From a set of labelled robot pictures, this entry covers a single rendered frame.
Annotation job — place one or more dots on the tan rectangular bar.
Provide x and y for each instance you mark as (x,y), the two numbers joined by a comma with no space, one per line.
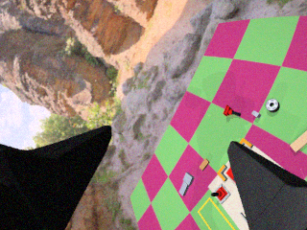
(300,142)

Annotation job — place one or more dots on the orange rectangular block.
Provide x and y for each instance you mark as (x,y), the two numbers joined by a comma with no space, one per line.
(204,164)

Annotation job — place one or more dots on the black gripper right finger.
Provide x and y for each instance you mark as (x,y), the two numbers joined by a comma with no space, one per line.
(273,199)

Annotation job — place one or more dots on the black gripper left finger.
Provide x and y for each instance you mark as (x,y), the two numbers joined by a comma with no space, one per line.
(53,178)

